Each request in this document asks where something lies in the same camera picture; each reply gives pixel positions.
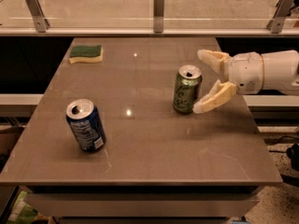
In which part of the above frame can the green soda can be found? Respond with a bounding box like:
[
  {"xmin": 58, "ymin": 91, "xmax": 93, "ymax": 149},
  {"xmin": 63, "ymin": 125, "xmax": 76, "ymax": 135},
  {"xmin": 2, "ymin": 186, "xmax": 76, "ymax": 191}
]
[{"xmin": 173, "ymin": 64, "xmax": 202, "ymax": 114}]

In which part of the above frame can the black cable on floor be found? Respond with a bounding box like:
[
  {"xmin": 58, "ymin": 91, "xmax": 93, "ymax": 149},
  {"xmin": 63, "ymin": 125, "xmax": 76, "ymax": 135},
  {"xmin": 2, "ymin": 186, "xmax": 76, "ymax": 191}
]
[{"xmin": 268, "ymin": 135, "xmax": 299, "ymax": 173}]

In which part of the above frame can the metal bracket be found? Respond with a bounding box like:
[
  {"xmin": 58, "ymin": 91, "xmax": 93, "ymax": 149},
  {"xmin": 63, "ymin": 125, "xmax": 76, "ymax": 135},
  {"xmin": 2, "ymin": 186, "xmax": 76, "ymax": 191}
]
[
  {"xmin": 25, "ymin": 0, "xmax": 50, "ymax": 33},
  {"xmin": 266, "ymin": 0, "xmax": 294, "ymax": 34},
  {"xmin": 153, "ymin": 0, "xmax": 164, "ymax": 34}
]

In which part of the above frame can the glass barrier panel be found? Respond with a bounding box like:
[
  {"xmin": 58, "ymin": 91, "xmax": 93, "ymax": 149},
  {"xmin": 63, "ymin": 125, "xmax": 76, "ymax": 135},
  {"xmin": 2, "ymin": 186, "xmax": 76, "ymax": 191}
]
[{"xmin": 0, "ymin": 0, "xmax": 299, "ymax": 30}]

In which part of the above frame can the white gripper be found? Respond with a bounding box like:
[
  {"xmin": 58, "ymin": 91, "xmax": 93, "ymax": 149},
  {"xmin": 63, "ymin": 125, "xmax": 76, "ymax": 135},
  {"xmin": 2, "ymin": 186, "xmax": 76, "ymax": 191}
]
[{"xmin": 192, "ymin": 49, "xmax": 263, "ymax": 114}]

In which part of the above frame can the middle metal bracket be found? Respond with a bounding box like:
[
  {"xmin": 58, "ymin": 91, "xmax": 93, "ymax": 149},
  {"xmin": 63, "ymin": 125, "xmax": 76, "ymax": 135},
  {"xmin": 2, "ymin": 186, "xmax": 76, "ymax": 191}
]
[{"xmin": 153, "ymin": 0, "xmax": 164, "ymax": 34}]

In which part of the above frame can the white table drawer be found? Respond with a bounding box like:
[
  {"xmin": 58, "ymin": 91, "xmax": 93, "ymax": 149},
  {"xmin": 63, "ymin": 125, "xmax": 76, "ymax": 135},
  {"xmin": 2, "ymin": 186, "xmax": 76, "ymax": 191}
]
[{"xmin": 26, "ymin": 193, "xmax": 259, "ymax": 217}]

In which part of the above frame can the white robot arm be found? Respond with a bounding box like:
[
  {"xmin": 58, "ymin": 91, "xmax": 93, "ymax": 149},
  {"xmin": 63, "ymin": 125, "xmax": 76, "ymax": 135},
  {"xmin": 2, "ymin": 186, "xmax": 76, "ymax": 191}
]
[{"xmin": 193, "ymin": 49, "xmax": 299, "ymax": 114}]

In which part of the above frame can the green package under table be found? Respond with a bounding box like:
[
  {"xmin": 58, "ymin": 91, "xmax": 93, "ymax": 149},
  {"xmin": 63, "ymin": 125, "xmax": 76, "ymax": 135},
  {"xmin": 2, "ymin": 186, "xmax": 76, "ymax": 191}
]
[{"xmin": 6, "ymin": 191, "xmax": 37, "ymax": 224}]

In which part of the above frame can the right metal bracket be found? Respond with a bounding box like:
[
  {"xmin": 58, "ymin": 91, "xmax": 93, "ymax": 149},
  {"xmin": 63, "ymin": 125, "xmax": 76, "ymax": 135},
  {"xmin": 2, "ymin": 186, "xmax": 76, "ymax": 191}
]
[{"xmin": 266, "ymin": 0, "xmax": 294, "ymax": 34}]

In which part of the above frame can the blue soda can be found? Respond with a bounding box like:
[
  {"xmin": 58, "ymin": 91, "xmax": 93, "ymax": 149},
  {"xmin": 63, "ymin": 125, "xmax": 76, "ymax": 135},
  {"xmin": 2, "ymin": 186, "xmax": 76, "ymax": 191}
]
[{"xmin": 66, "ymin": 99, "xmax": 106, "ymax": 152}]

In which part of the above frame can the left metal bracket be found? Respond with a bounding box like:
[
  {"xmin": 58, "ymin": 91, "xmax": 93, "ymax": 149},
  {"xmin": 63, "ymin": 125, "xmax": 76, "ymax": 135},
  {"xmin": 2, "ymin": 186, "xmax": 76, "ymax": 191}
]
[{"xmin": 25, "ymin": 0, "xmax": 50, "ymax": 33}]

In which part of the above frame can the green and yellow sponge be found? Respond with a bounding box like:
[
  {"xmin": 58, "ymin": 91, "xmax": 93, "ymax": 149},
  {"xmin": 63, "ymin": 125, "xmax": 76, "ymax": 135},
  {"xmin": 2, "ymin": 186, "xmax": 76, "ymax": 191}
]
[{"xmin": 69, "ymin": 45, "xmax": 103, "ymax": 63}]

